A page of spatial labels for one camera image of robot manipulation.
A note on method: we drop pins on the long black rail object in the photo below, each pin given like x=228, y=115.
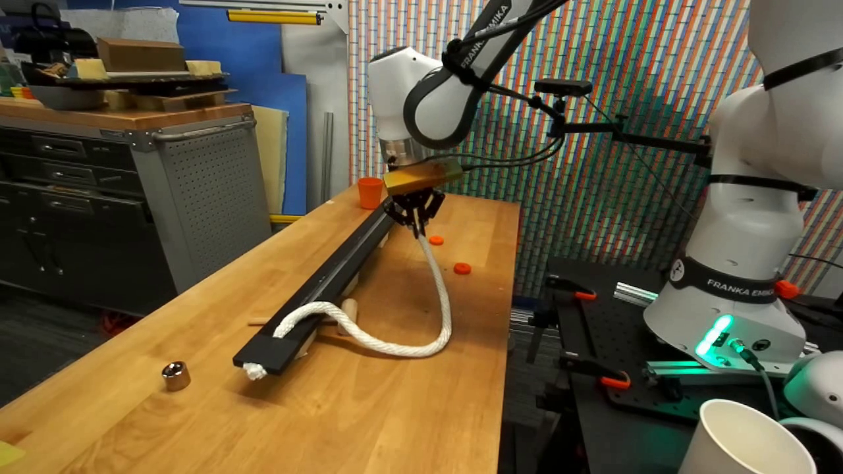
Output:
x=270, y=354

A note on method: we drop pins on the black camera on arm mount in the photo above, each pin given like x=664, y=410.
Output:
x=552, y=99

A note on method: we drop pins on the white paper cup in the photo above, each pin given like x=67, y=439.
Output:
x=732, y=439

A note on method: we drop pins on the orange handled clamp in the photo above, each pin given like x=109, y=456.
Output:
x=606, y=377
x=569, y=291

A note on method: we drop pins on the wooden boxes stack on cabinet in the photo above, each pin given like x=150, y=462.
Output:
x=137, y=66

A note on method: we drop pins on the small metal cylinder socket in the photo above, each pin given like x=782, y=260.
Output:
x=174, y=374

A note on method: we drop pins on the orange plastic cup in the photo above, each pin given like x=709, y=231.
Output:
x=369, y=194

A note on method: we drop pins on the orange plastic disc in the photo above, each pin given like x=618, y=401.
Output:
x=435, y=240
x=461, y=269

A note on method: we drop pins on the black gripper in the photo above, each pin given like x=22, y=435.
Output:
x=419, y=207

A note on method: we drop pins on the grey metal tool cabinet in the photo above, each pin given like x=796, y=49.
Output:
x=124, y=208

